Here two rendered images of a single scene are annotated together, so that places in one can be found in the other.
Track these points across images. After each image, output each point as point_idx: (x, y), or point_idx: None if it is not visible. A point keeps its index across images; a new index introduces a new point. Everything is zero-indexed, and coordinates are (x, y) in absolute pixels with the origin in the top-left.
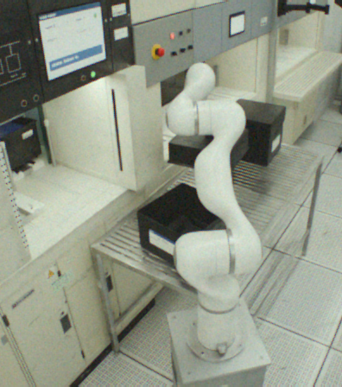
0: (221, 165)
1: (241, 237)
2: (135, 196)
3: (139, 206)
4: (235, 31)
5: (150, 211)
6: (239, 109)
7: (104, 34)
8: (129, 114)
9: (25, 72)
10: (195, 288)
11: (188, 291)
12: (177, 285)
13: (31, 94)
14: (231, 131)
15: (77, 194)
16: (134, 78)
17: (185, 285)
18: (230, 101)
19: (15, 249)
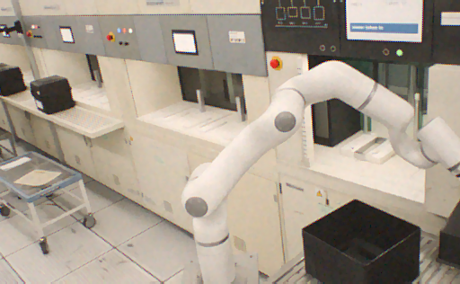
0: (237, 137)
1: (192, 181)
2: (440, 224)
3: (434, 235)
4: None
5: (371, 215)
6: (274, 109)
7: (424, 14)
8: (428, 117)
9: (327, 24)
10: (284, 271)
11: (281, 267)
12: (291, 260)
13: (330, 44)
14: (256, 120)
15: (411, 176)
16: (443, 78)
17: (290, 265)
18: (283, 100)
19: (299, 148)
